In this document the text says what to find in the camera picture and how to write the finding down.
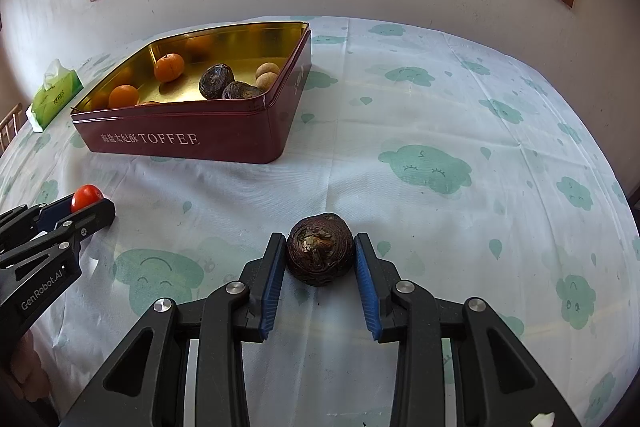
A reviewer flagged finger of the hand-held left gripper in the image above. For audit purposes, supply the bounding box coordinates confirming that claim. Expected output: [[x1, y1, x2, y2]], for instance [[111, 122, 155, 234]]
[[0, 195, 77, 254], [0, 200, 116, 284]]

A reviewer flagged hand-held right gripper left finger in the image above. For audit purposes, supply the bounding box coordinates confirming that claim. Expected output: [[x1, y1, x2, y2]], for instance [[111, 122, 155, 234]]
[[60, 232, 287, 427]]

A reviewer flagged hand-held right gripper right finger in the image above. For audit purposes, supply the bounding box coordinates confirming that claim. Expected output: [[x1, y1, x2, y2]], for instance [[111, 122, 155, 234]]
[[352, 233, 583, 427]]

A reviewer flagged red cherry tomato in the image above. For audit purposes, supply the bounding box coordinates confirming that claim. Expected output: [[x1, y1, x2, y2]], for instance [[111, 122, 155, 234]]
[[71, 184, 105, 214]]

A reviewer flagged dark water chestnut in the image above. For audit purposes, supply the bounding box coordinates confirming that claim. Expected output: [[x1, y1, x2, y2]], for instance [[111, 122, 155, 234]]
[[198, 63, 236, 100], [286, 213, 356, 288], [221, 81, 265, 100]]

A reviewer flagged red tin box gold inside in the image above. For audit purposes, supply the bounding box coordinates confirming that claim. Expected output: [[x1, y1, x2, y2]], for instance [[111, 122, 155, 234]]
[[70, 21, 312, 165]]

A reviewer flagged person's left hand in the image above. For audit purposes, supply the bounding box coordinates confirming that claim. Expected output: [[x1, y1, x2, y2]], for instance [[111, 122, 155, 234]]
[[7, 327, 48, 403]]

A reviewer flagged wooden chair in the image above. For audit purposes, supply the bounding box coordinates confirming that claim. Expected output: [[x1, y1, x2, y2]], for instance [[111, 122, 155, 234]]
[[0, 103, 26, 152]]

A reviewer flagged white cloud print tablecloth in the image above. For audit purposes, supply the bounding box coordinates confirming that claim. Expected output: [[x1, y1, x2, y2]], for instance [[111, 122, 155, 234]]
[[0, 16, 640, 427]]

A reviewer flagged green tissue pack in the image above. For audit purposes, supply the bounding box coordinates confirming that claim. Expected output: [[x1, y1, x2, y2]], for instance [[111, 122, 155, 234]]
[[26, 59, 84, 131]]

